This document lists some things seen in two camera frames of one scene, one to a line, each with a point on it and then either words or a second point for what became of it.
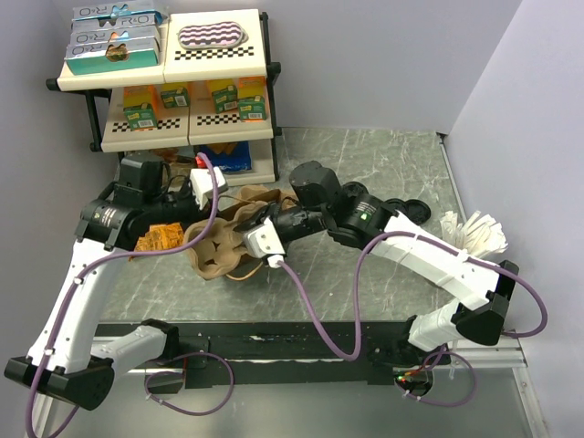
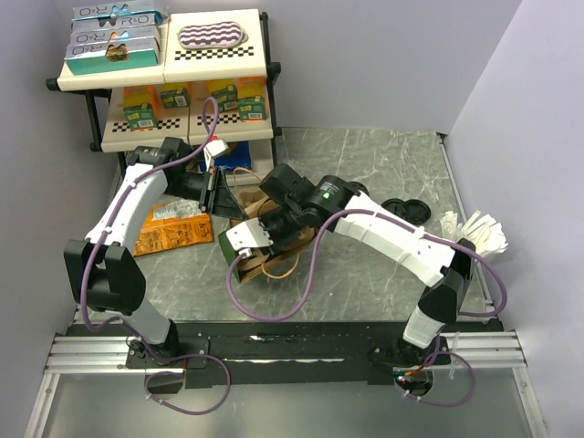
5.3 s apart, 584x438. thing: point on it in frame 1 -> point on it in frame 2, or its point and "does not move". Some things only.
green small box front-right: [253, 108] does not move
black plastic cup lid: [417, 211] does not move
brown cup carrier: [219, 253] -> [255, 202]
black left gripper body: [183, 208] -> [211, 204]
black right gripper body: [297, 220] does not move
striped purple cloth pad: [216, 35] does not move
